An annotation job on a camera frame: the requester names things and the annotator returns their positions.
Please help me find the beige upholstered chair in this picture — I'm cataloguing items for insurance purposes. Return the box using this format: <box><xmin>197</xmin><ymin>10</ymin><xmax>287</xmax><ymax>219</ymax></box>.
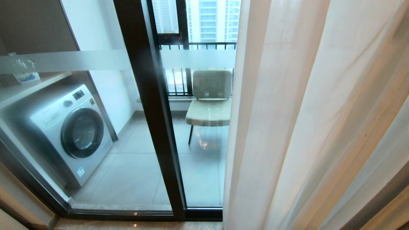
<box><xmin>185</xmin><ymin>69</ymin><xmax>233</xmax><ymax>146</ymax></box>

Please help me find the black framed glass sliding door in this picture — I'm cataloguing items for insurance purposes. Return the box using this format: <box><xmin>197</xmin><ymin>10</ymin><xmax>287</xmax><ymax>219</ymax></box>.
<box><xmin>0</xmin><ymin>0</ymin><xmax>241</xmax><ymax>221</ymax></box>

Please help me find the black balcony railing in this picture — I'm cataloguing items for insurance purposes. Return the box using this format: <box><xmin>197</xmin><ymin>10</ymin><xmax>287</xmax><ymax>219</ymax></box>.
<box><xmin>159</xmin><ymin>42</ymin><xmax>237</xmax><ymax>97</ymax></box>

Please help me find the white washing machine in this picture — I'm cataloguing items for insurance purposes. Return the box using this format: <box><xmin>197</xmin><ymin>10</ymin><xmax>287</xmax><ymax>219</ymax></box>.
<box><xmin>29</xmin><ymin>84</ymin><xmax>113</xmax><ymax>188</ymax></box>

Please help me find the washing machine round door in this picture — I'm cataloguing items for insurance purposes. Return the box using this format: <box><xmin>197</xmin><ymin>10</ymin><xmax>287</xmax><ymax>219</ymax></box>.
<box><xmin>61</xmin><ymin>107</ymin><xmax>104</xmax><ymax>159</ymax></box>

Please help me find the brown curtain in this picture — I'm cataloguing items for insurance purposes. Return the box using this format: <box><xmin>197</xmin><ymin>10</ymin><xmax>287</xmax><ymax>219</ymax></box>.
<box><xmin>338</xmin><ymin>165</ymin><xmax>409</xmax><ymax>230</ymax></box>

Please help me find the white sheer curtain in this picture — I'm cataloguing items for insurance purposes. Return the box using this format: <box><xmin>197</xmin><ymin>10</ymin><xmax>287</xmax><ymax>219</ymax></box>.
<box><xmin>223</xmin><ymin>0</ymin><xmax>409</xmax><ymax>230</ymax></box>

